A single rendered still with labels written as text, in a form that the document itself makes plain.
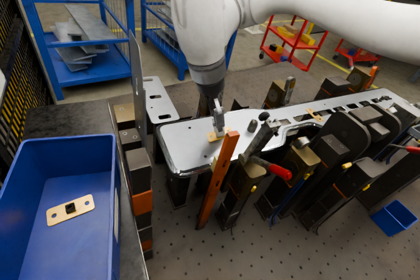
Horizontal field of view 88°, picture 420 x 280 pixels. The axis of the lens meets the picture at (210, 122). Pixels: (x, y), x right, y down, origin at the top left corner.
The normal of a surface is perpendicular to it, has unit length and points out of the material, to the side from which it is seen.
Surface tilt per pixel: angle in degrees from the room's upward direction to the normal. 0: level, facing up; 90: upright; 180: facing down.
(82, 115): 0
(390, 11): 50
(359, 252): 0
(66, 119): 0
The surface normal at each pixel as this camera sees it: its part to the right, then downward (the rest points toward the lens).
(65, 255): 0.18, -0.73
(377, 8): -0.53, -0.53
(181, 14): -0.61, 0.57
